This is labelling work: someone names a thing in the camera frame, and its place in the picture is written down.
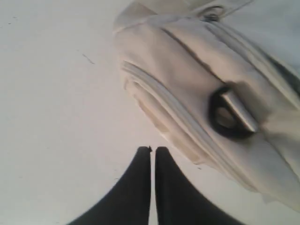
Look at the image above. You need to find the black left D-ring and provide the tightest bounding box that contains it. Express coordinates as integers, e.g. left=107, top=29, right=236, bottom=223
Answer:
left=208, top=85, right=258, bottom=139

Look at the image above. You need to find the cream duffel bag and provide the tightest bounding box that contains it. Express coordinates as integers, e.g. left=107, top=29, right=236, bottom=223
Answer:
left=114, top=0, right=300, bottom=211

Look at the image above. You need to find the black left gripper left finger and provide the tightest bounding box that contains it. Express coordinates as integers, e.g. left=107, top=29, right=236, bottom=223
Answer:
left=70, top=146, right=152, bottom=225

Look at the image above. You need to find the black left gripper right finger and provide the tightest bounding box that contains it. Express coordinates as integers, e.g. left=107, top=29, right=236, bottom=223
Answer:
left=155, top=147, right=237, bottom=225

